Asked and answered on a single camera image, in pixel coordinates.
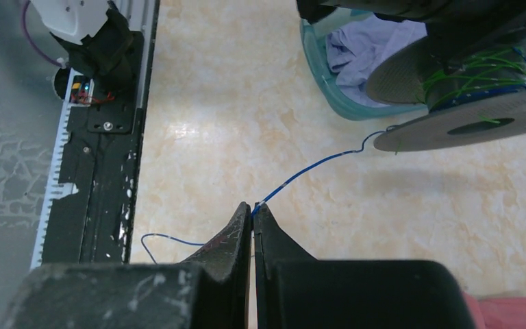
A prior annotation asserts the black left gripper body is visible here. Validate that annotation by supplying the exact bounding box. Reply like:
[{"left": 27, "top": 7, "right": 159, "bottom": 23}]
[{"left": 297, "top": 0, "right": 526, "bottom": 69}]

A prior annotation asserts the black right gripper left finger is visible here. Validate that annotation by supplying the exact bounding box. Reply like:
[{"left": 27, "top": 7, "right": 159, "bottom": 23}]
[{"left": 182, "top": 202, "right": 251, "bottom": 282}]

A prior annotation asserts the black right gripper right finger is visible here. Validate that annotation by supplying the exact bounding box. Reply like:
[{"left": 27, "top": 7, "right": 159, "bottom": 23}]
[{"left": 252, "top": 202, "right": 315, "bottom": 281}]

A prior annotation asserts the black cable spool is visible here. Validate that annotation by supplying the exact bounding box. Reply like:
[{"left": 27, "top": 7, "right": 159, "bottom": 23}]
[{"left": 366, "top": 38, "right": 526, "bottom": 152}]

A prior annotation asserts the thin blue wire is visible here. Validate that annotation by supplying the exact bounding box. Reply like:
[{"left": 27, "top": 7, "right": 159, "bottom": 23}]
[{"left": 140, "top": 47, "right": 526, "bottom": 265}]

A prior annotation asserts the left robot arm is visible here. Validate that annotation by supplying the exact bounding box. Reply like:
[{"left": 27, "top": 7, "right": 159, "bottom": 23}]
[{"left": 33, "top": 1, "right": 526, "bottom": 90}]

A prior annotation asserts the lavender cloth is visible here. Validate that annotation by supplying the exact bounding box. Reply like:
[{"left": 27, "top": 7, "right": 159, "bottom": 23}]
[{"left": 325, "top": 15, "right": 426, "bottom": 108}]

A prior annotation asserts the teal plastic tray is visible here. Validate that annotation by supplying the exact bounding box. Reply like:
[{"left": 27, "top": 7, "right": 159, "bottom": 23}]
[{"left": 300, "top": 8, "right": 424, "bottom": 121}]

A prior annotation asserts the pink cloth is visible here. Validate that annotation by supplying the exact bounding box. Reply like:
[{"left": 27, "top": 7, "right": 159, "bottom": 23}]
[{"left": 463, "top": 293, "right": 526, "bottom": 328}]

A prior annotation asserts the green wire on spool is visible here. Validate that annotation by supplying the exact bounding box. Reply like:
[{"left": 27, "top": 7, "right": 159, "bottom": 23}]
[{"left": 414, "top": 45, "right": 526, "bottom": 156}]

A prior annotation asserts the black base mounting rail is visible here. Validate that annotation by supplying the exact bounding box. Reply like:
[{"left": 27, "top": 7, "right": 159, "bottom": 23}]
[{"left": 31, "top": 1, "right": 159, "bottom": 268}]

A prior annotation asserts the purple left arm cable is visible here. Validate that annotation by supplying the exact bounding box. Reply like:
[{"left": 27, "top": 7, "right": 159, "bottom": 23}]
[{"left": 20, "top": 0, "right": 66, "bottom": 69}]

